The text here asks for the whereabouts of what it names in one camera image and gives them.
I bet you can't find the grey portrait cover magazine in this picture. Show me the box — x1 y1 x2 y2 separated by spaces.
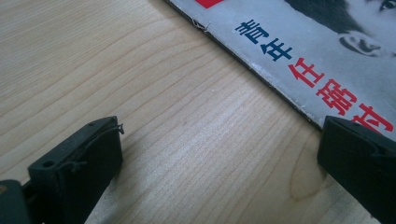
164 0 396 143

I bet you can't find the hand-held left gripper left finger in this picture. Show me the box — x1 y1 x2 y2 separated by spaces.
27 116 125 224

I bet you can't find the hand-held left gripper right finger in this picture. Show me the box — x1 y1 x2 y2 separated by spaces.
317 115 396 224

